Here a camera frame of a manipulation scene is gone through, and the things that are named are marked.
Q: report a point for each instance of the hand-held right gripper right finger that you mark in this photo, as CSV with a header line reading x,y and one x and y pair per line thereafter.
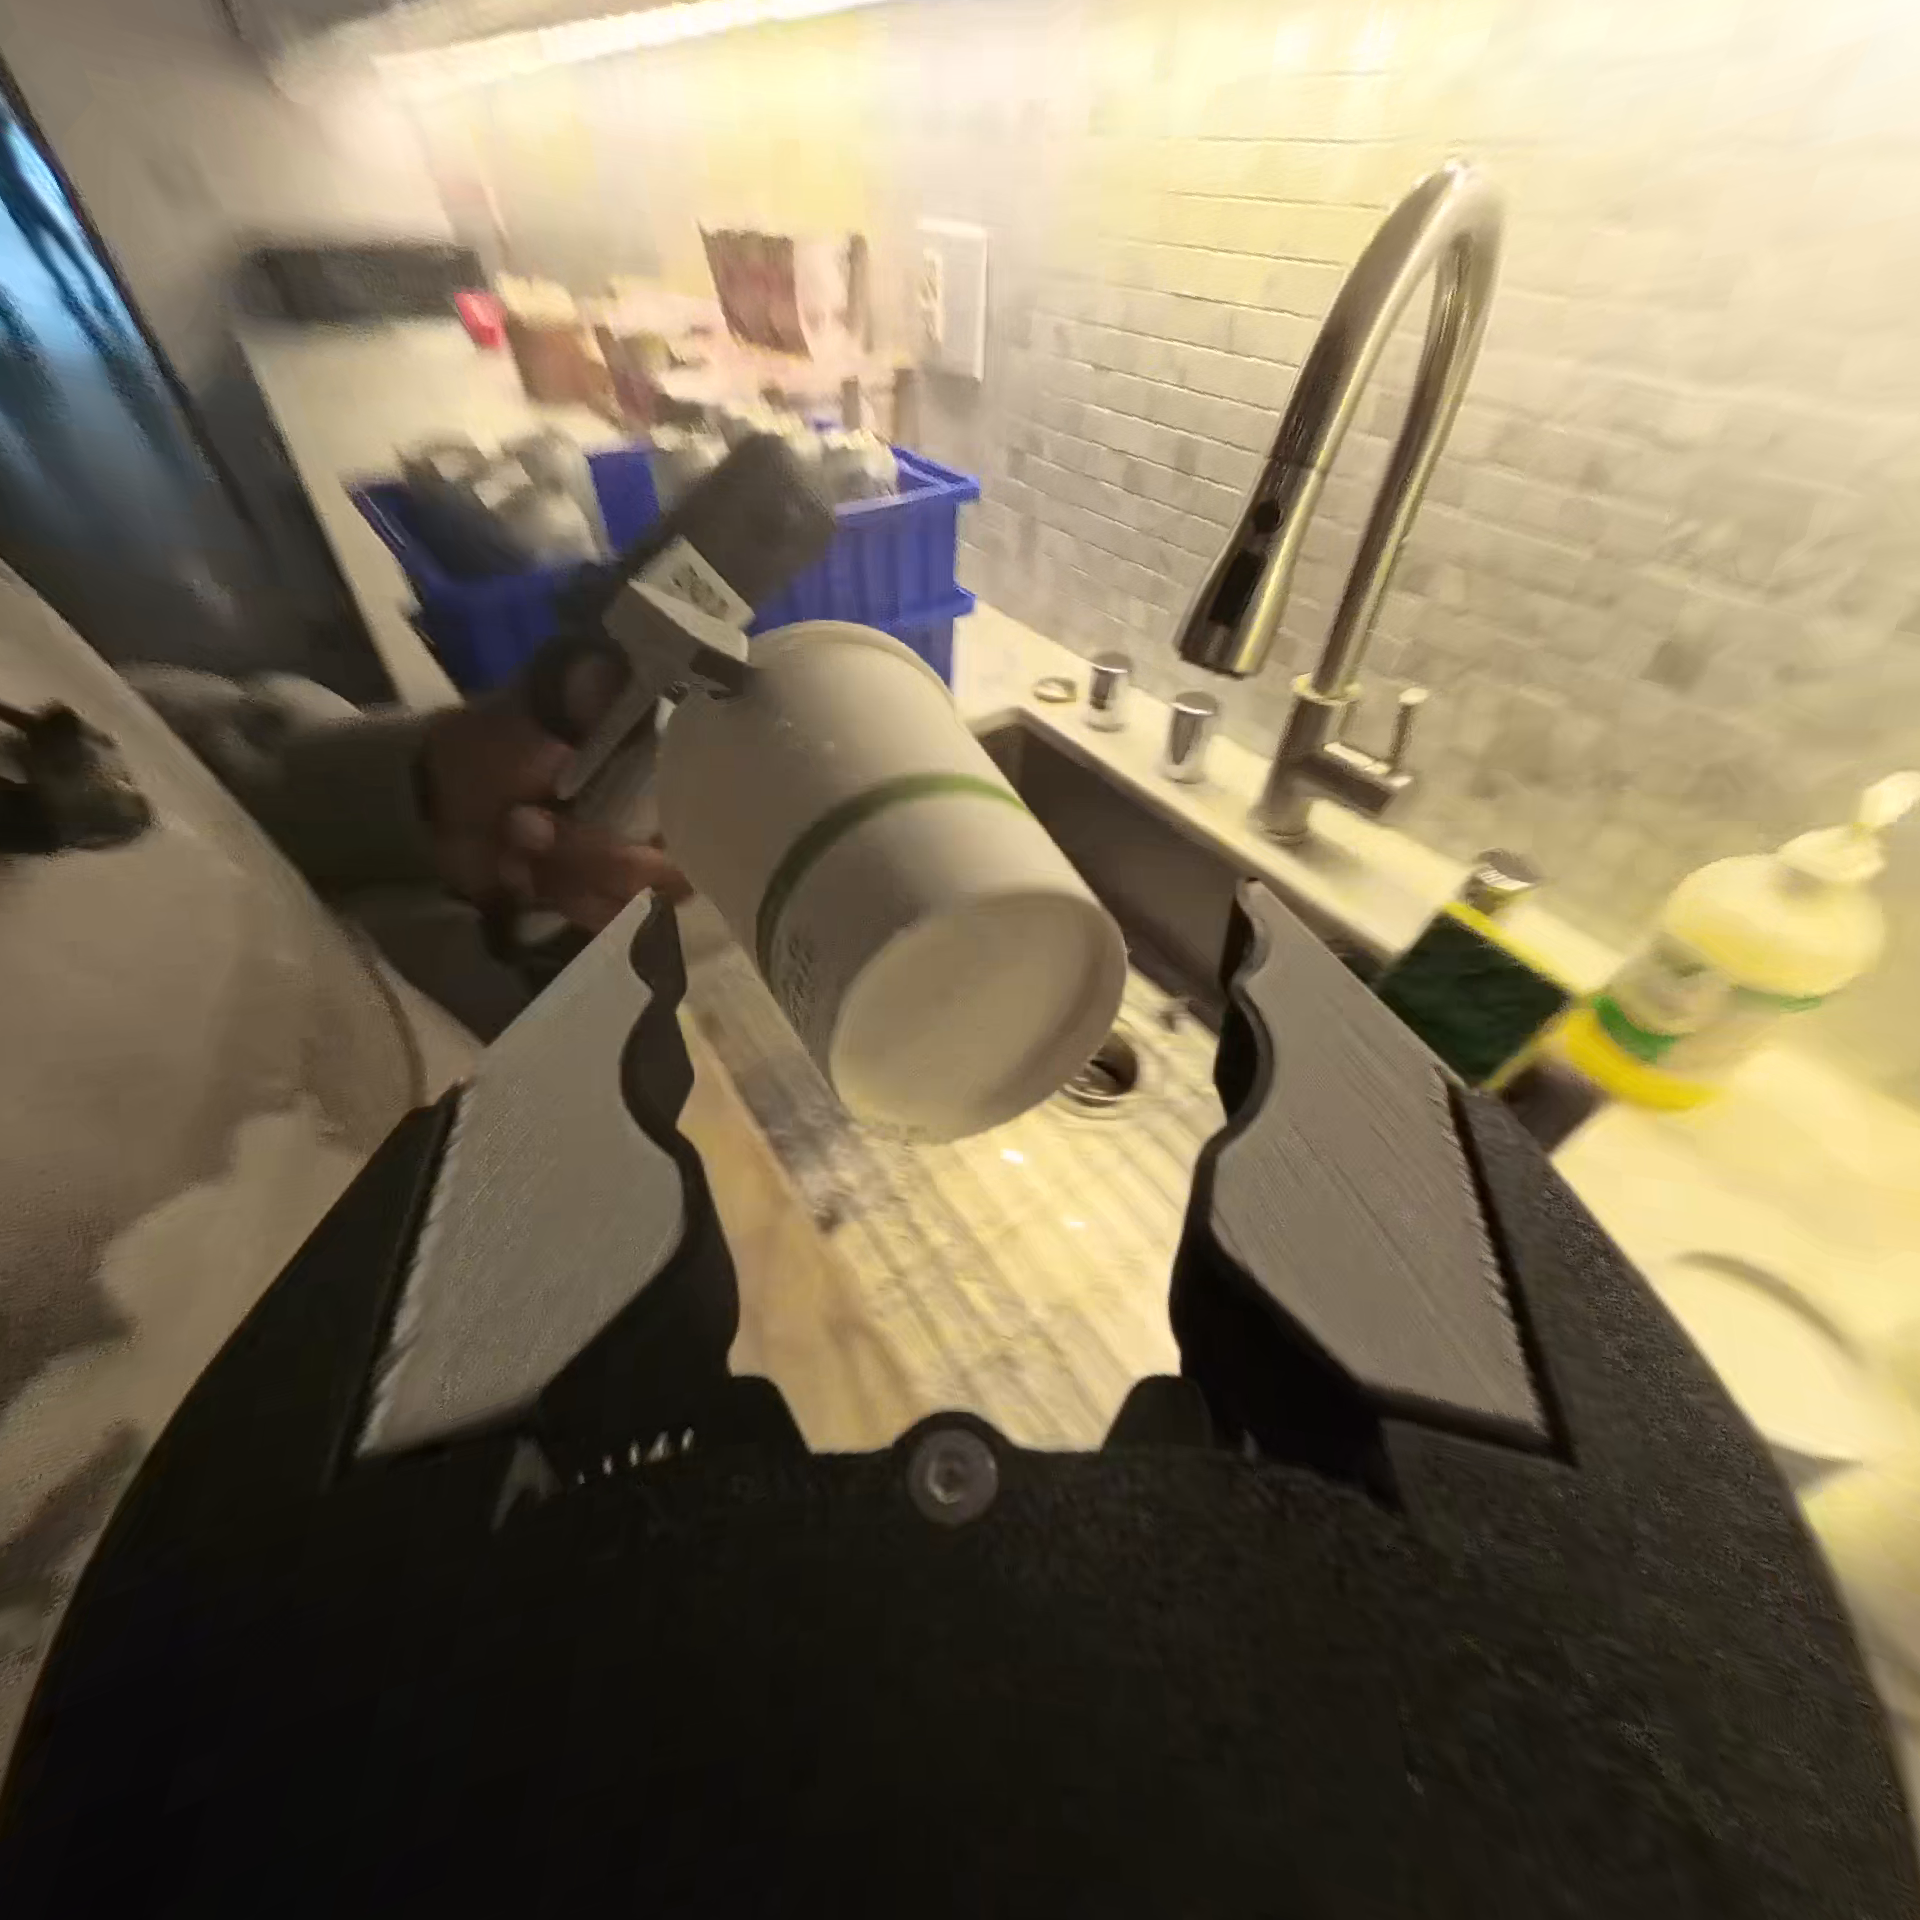
x,y
1348,1230

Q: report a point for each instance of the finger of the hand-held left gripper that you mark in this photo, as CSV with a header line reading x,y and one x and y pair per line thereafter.
x,y
674,629

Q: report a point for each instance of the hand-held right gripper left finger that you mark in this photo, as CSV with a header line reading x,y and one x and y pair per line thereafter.
x,y
523,1230

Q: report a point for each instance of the blue plastic bin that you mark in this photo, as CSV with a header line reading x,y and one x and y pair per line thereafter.
x,y
937,653
885,556

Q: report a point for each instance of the white paper cup green band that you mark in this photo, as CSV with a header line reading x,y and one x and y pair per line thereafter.
x,y
901,902

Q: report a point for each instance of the person's left forearm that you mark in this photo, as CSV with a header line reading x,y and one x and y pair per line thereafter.
x,y
299,780

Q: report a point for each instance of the person's left hand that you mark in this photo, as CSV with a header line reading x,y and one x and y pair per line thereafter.
x,y
509,810

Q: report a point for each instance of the pile of silver cans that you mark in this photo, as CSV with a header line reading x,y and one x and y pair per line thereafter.
x,y
509,494

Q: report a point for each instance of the row of snack packets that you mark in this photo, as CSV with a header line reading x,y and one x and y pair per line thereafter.
x,y
749,285

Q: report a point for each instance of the green and yellow sponge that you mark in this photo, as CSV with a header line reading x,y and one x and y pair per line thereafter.
x,y
1469,991

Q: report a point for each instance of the metal sink drain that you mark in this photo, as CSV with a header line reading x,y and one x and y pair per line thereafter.
x,y
1107,1072

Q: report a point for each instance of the chrome counter cap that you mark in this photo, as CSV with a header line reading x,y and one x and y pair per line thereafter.
x,y
1500,884

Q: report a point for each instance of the person's grey patterned clothing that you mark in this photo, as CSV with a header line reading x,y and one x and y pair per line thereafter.
x,y
181,1050

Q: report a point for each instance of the black countertop appliance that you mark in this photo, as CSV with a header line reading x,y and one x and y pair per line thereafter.
x,y
360,282

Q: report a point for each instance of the dish soap pump bottle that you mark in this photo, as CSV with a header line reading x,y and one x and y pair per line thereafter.
x,y
1723,930

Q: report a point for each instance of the brushed steel faucet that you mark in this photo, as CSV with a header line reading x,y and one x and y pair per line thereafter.
x,y
1410,452

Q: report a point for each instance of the white wall outlet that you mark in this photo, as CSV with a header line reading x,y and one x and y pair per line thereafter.
x,y
953,301

